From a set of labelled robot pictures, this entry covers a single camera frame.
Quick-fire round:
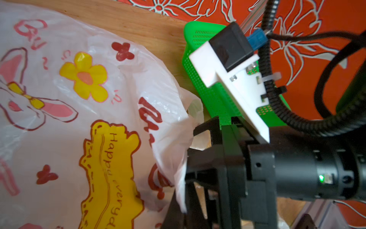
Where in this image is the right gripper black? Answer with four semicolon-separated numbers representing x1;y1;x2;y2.
162;117;277;229

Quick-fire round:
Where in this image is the white printed plastic bag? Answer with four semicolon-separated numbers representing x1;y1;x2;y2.
1;1;204;229

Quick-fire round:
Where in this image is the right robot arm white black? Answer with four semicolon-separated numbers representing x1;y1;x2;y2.
162;60;366;229

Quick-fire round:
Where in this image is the green plastic basket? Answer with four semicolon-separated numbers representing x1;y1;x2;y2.
182;22;286;127

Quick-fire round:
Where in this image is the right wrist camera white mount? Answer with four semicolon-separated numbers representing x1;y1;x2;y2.
188;21;271;144

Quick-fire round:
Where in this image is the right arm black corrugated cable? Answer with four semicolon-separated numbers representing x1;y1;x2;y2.
258;0;366;137

